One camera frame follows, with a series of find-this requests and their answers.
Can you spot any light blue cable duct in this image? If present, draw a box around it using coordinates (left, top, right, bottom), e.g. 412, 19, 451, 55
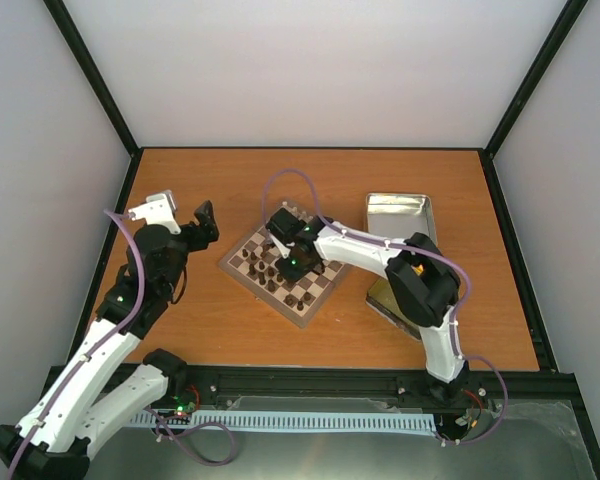
159, 410, 436, 436

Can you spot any green circuit board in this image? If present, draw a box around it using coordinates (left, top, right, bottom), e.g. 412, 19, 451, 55
174, 392, 200, 416

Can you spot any silver open tin box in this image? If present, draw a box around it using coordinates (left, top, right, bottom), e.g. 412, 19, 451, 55
366, 193, 438, 244

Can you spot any wooden chessboard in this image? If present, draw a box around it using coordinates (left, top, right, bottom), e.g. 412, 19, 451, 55
219, 225, 352, 328

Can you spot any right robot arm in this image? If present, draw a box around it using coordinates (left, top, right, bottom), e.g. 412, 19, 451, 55
265, 208, 468, 403

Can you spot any black enclosure frame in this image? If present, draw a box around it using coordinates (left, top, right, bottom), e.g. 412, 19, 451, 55
9, 0, 600, 480

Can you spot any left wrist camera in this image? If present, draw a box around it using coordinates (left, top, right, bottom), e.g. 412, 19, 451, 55
127, 190, 181, 235

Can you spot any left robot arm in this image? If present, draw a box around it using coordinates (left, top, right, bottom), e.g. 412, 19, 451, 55
0, 191, 219, 479

